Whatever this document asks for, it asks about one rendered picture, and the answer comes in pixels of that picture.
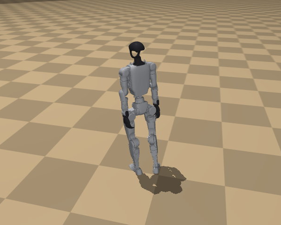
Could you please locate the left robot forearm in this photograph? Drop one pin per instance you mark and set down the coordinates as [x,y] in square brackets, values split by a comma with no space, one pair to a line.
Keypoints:
[124,102]

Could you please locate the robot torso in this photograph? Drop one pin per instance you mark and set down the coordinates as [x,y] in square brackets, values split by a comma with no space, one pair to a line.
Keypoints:
[138,84]

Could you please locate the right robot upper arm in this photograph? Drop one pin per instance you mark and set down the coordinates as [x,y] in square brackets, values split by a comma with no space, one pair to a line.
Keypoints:
[152,74]

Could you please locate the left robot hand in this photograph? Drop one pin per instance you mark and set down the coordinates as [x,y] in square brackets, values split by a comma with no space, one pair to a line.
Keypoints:
[126,120]

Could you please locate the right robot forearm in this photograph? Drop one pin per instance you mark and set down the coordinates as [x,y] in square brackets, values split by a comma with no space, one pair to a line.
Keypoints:
[154,94]

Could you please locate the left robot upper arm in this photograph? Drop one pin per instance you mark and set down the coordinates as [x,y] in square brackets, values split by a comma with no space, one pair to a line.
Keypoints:
[124,73]

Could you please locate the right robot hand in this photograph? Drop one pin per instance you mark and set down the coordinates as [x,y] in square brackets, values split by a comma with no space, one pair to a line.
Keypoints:
[157,114]

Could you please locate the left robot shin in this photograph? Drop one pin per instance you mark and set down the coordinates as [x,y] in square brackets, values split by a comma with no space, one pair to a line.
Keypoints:
[134,154]

